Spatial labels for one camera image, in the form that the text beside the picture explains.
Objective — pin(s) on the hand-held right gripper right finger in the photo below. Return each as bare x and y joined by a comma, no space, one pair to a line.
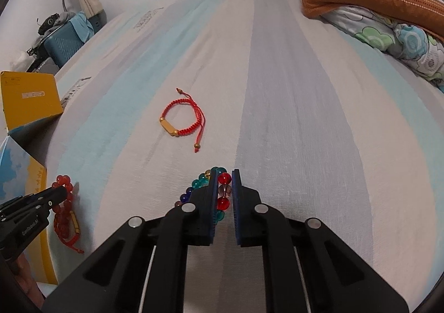
236,202

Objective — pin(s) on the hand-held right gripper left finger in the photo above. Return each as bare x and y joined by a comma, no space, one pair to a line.
208,202

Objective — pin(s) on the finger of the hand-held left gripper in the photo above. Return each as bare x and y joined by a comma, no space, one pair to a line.
52,197
14,205

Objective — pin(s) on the blue yellow cardboard box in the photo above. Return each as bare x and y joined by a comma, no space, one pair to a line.
27,98

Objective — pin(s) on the person's left hand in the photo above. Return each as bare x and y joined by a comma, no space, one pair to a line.
29,278

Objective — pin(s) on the white plastic bag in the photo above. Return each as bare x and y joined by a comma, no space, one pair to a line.
20,60

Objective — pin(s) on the blue suitcase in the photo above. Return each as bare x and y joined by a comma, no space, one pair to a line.
64,44

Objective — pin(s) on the teal cloth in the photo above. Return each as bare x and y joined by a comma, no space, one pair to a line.
81,27

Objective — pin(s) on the black bag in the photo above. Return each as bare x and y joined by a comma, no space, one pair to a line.
48,23

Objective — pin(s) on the floral quilt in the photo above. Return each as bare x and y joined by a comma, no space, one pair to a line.
399,39

